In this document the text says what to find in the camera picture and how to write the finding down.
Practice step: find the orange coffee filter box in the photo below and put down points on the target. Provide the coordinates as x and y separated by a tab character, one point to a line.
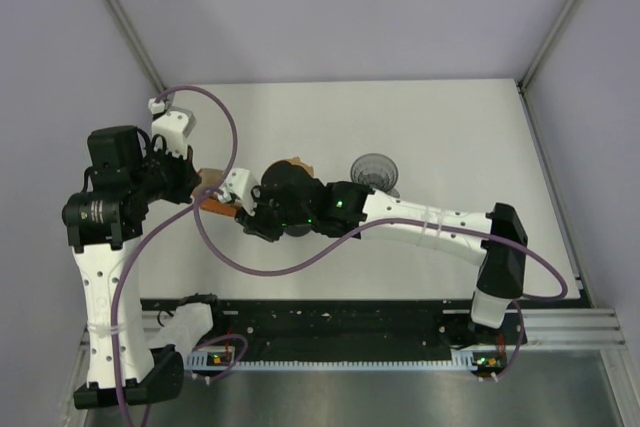
213	205

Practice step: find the grey slotted cable duct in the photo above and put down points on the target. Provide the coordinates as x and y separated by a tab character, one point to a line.
213	360

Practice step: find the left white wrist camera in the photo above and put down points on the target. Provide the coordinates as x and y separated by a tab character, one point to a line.
173	124

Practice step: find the aluminium frame rail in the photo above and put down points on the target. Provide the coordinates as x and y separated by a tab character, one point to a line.
540	327

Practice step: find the brown paper coffee filters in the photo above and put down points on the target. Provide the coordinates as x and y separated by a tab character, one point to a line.
210	177

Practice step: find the glass carafe with red rim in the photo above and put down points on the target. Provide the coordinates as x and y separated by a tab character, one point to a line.
298	230

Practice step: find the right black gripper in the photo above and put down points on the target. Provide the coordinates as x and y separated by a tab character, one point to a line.
255	224

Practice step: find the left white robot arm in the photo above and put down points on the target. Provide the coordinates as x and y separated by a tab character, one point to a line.
104	231

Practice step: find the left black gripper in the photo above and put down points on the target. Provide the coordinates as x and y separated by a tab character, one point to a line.
188	178

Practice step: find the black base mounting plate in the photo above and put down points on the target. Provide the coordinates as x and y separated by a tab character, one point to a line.
357	330

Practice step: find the grey smoked plastic dripper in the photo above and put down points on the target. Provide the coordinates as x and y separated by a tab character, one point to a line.
377	171

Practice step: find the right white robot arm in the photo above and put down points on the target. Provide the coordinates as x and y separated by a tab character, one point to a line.
493	241

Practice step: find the single brown paper filter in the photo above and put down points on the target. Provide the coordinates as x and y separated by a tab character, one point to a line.
302	164

